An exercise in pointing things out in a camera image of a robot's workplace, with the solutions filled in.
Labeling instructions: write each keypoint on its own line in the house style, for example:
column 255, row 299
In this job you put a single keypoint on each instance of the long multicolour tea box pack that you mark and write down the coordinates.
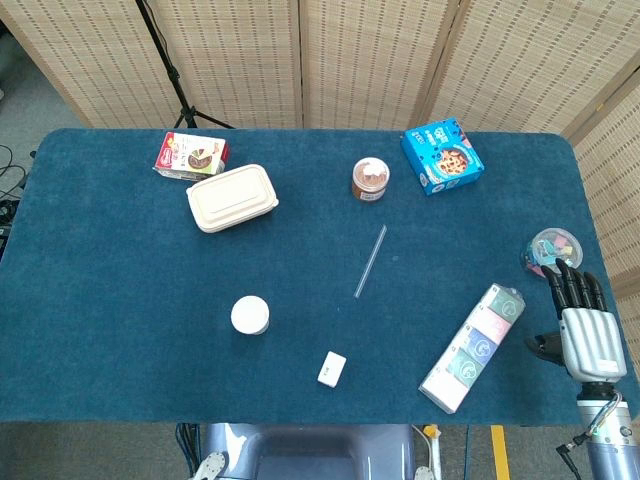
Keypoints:
column 475, row 347

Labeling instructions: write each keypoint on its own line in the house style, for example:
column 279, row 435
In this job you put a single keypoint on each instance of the orange jar clear lid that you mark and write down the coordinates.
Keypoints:
column 370, row 177

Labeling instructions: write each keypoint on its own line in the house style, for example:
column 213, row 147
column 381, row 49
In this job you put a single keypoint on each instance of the small white box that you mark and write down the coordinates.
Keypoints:
column 331, row 369

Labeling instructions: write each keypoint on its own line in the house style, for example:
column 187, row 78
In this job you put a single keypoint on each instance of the bamboo folding screen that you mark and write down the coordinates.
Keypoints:
column 375, row 60

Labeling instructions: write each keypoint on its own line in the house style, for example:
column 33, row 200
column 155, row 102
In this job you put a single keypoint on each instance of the blue cookie box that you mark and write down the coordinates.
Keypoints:
column 442, row 157

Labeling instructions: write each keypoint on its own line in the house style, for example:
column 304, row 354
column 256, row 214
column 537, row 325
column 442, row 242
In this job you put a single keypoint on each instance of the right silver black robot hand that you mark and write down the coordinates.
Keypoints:
column 590, row 340

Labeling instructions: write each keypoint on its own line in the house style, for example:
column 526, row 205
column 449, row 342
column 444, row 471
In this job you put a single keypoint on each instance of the red white food carton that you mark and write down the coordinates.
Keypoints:
column 185, row 152

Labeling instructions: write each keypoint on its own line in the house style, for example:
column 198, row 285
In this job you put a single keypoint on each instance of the blue-grey robot torso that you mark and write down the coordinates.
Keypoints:
column 310, row 450

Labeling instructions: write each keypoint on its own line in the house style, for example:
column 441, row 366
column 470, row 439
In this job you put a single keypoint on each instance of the blue table cloth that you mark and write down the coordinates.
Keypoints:
column 125, row 300

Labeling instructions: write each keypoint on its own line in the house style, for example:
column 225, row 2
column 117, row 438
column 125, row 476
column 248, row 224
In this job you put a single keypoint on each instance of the clear jar of binder clips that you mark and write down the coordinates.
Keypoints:
column 550, row 247

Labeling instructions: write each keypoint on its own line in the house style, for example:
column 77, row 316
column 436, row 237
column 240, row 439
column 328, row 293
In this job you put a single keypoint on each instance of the white round container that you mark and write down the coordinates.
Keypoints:
column 249, row 314

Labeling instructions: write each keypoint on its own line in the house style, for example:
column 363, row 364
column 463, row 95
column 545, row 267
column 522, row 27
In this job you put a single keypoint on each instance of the clear plastic straw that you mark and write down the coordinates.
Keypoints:
column 370, row 261

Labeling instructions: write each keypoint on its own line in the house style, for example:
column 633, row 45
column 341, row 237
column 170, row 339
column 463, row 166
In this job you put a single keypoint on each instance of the black tripod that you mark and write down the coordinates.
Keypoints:
column 172, row 70

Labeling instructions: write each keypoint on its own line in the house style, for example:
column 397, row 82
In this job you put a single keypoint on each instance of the beige lidded lunch container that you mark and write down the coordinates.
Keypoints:
column 231, row 197

